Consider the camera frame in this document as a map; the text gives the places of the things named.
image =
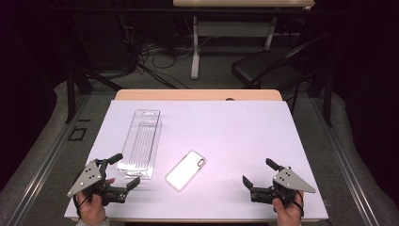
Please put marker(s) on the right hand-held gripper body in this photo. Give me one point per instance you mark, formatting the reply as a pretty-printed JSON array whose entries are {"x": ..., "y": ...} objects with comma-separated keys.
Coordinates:
[{"x": 290, "y": 182}]

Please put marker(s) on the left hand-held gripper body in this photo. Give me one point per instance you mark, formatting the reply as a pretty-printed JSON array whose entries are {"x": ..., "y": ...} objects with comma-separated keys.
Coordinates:
[{"x": 86, "y": 179}]

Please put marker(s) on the clear plastic packaging box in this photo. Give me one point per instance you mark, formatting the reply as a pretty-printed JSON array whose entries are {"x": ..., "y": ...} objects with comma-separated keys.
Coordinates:
[{"x": 142, "y": 141}]

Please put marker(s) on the white phone case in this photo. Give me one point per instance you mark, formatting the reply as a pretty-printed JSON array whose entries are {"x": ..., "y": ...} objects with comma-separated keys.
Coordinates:
[{"x": 185, "y": 171}]

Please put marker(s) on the person's right hand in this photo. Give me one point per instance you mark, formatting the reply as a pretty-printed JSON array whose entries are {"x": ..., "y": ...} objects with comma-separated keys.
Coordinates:
[{"x": 288, "y": 215}]

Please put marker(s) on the person's left hand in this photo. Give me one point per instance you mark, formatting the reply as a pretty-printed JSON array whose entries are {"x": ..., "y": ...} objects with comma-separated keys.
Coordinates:
[{"x": 91, "y": 212}]

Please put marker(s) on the white table sheet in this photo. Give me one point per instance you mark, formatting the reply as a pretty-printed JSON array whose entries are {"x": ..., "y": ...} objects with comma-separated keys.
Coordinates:
[{"x": 235, "y": 135}]

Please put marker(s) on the black metal stand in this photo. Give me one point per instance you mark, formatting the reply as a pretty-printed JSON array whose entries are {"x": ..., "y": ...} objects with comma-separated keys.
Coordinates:
[
  {"x": 327, "y": 97},
  {"x": 71, "y": 94}
]

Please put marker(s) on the black folding chair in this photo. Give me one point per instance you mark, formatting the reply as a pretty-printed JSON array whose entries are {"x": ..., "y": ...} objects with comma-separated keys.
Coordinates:
[{"x": 263, "y": 67}]

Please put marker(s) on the wooden table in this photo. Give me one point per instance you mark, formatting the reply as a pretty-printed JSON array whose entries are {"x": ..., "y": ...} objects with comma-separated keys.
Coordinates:
[{"x": 194, "y": 94}]

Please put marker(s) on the black crossbar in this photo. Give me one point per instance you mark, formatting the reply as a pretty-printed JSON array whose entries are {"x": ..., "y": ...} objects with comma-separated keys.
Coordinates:
[{"x": 125, "y": 10}]

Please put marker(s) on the beige desk with white legs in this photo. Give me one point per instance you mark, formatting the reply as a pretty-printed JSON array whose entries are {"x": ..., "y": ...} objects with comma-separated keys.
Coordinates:
[{"x": 243, "y": 3}]

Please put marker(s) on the black floor socket frame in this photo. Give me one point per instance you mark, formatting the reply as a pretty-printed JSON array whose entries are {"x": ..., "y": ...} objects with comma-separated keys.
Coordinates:
[{"x": 77, "y": 134}]

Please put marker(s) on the aluminium floor rail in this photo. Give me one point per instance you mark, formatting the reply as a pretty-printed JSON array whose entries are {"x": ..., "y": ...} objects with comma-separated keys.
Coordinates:
[
  {"x": 345, "y": 163},
  {"x": 47, "y": 157}
]

